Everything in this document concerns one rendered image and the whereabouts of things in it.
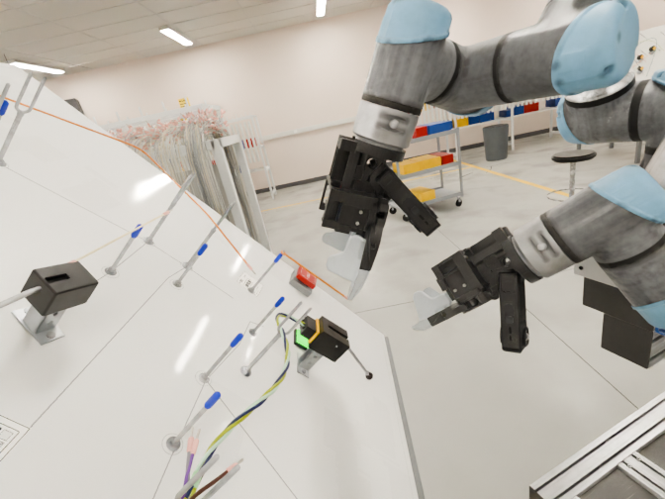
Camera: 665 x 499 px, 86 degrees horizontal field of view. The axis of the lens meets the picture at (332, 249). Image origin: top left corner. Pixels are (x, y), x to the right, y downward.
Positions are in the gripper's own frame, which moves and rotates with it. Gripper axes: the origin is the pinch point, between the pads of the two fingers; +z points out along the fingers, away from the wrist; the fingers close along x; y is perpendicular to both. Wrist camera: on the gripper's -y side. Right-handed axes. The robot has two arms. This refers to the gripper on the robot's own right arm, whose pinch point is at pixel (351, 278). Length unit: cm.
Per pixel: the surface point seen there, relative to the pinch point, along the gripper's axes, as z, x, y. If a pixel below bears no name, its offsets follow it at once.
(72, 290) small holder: -1.8, 15.7, 30.3
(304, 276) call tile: 14.5, -23.8, 3.8
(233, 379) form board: 13.3, 9.5, 14.4
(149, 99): 99, -831, 321
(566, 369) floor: 72, -80, -148
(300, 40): -98, -831, 26
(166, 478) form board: 11.5, 24.1, 18.4
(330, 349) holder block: 12.3, 1.8, 0.5
